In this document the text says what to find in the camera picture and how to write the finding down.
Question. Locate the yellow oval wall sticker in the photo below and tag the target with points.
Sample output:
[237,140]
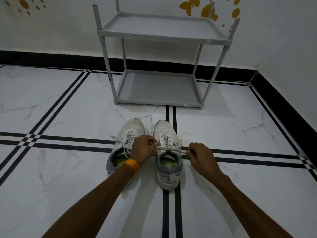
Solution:
[235,13]

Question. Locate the orange thread wristband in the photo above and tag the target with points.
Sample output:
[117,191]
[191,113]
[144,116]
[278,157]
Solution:
[131,166]

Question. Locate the person's left hand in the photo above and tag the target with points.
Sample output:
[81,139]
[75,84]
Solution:
[143,149]

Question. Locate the white sneaker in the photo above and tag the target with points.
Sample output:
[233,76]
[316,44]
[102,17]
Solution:
[131,126]
[168,182]

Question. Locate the person's right hand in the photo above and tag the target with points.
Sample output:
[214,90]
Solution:
[204,161]

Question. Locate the yellow hanging butterfly wall sticker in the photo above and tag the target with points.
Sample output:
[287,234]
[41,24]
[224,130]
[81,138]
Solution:
[205,12]

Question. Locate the grey two-tier shoe rack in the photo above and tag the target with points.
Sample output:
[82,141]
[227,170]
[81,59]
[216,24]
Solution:
[161,25]

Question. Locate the cluster of yellow wall stickers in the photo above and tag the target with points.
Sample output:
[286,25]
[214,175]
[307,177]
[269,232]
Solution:
[24,3]

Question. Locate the person's right forearm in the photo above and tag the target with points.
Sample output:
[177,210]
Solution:
[247,210]

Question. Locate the person's left forearm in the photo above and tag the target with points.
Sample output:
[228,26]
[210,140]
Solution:
[94,208]

